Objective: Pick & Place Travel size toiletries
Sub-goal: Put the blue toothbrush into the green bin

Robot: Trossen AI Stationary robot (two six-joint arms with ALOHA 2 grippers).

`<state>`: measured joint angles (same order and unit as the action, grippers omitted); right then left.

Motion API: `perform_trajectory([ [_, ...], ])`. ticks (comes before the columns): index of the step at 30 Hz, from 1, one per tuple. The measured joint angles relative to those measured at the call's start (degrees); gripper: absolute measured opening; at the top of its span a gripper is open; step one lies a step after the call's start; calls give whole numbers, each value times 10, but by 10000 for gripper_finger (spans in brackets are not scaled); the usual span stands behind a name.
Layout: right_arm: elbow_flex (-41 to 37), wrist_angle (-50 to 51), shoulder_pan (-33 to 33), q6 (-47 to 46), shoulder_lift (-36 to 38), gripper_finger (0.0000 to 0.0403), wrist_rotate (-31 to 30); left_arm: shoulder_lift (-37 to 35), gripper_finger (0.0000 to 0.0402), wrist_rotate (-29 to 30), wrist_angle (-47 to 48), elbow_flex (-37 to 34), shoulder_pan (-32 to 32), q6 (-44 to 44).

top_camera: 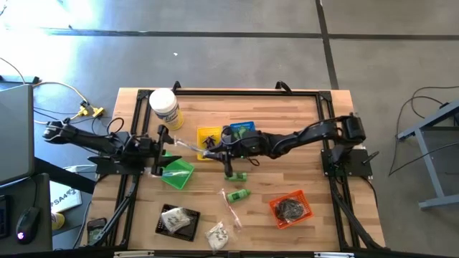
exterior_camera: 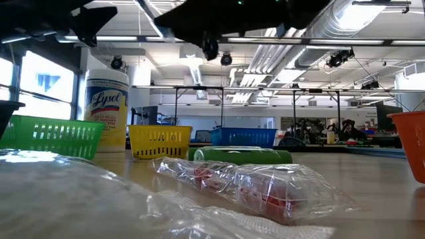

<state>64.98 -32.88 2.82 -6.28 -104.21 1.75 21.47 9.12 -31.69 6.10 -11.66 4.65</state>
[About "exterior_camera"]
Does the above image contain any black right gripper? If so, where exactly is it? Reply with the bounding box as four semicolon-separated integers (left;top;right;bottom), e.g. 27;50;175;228
154;0;290;60

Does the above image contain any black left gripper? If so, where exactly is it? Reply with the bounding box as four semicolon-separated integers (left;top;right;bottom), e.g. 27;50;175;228
19;0;119;47

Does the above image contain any window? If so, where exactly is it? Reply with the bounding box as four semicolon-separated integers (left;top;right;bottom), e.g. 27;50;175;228
0;51;80;121

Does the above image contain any Lysol wipes canister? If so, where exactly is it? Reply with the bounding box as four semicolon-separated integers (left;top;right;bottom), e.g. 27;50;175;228
83;68;130;154

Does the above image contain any dark computer monitor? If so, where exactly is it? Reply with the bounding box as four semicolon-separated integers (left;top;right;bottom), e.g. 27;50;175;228
130;105;159;125
376;104;404;132

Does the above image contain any yellow plastic basket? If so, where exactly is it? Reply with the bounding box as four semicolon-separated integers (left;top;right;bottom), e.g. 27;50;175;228
127;124;193;161

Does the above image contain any green plastic basket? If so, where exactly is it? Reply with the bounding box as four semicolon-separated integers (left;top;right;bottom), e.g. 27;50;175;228
0;114;106;161

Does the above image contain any black plastic basket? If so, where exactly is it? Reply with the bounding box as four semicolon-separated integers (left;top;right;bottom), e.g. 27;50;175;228
0;100;26;141

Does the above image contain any blue plastic basket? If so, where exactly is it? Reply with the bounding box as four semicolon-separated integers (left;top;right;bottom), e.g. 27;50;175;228
209;127;278;149

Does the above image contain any bagged red toothbrush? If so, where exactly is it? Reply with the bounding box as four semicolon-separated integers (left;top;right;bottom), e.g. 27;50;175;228
152;156;363;227

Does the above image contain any bagged white vanity pack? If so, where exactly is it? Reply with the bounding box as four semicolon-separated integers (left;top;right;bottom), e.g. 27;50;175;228
0;149;336;239

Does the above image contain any orange plastic basket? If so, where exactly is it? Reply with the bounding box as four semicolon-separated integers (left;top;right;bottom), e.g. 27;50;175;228
387;110;425;185

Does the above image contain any black rig frame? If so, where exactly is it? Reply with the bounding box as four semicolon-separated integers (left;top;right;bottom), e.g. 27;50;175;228
172;85;226;127
291;88;342;132

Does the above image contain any silver ventilation duct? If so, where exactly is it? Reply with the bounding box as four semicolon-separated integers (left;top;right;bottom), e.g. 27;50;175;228
247;0;389;84

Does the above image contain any black rig camera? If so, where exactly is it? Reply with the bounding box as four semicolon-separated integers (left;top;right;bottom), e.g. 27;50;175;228
326;47;355;69

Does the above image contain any black table frame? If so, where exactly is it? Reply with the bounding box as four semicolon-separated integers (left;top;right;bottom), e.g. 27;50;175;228
125;141;406;154

